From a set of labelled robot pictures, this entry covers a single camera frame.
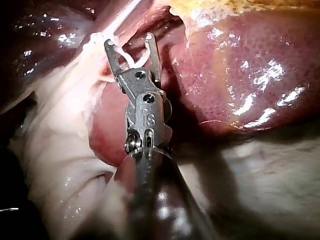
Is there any right arm instrument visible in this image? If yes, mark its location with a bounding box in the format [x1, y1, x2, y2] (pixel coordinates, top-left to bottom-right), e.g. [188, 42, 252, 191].
[115, 67, 174, 161]

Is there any right arm instrument jaw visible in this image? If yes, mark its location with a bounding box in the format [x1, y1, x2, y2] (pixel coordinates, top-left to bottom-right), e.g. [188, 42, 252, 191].
[144, 32, 161, 76]
[103, 38, 126, 79]

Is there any white clip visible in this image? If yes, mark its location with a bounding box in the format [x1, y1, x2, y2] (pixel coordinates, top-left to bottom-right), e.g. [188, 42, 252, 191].
[115, 46, 152, 70]

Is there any thin tube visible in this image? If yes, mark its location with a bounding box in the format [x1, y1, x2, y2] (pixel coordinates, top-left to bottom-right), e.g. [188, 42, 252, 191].
[107, 0, 144, 36]

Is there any gallbladder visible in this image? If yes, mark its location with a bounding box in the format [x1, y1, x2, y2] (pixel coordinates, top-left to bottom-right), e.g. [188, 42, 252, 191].
[169, 0, 320, 20]

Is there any pale fatty tissue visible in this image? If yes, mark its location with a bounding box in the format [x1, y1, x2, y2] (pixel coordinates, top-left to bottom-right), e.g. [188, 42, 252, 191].
[21, 31, 137, 240]
[174, 136, 320, 226]

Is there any dark red liver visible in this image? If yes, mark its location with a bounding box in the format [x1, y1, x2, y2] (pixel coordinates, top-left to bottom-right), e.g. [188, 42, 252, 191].
[0, 0, 320, 240]

